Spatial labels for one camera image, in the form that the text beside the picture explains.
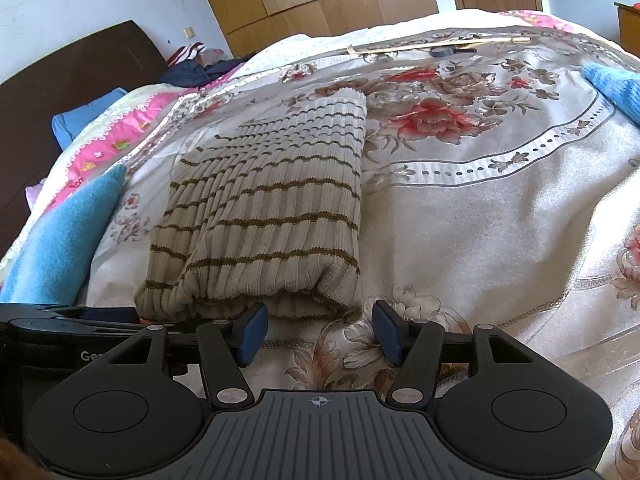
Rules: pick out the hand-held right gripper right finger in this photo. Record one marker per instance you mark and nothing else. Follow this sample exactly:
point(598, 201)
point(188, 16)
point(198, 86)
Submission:
point(388, 332)

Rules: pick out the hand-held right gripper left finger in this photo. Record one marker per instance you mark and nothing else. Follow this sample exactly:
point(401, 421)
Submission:
point(252, 332)

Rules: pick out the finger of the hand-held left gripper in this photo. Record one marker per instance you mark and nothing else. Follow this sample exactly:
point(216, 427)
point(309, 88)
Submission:
point(95, 317)

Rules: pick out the beige brown-striped knit sweater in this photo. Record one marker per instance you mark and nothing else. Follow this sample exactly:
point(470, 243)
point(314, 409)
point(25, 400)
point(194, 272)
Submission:
point(270, 210)

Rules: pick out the dark navy clothes pile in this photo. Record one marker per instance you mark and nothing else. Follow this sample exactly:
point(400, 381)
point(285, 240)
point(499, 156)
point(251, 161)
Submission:
point(200, 72)

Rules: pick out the light blue fuzzy cloth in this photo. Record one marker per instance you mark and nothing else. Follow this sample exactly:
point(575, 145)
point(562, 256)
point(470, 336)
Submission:
point(615, 87)
point(60, 240)

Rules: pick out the brown fuzzy sleeve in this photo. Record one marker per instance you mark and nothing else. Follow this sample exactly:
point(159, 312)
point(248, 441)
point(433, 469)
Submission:
point(17, 462)

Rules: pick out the grey floral bedspread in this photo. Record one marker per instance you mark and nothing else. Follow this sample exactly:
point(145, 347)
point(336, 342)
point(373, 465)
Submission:
point(475, 220)

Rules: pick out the blue pillow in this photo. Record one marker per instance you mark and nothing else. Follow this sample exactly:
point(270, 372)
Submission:
point(85, 120)

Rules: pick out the pink floral quilt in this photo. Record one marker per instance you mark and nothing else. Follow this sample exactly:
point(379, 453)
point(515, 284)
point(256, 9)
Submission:
point(145, 110)

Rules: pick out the dark wooden headboard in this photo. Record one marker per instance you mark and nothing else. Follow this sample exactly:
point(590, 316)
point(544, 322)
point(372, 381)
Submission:
point(55, 75)

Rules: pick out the red white striped garment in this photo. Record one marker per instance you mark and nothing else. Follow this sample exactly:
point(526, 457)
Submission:
point(186, 52)

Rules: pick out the thin wooden stick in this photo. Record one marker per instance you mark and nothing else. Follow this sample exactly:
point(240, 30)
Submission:
point(440, 45)

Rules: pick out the white dotted bed sheet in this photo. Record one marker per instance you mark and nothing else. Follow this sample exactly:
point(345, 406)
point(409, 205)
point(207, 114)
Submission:
point(325, 40)

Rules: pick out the wooden desk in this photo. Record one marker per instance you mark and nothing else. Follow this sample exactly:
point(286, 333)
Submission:
point(629, 25)

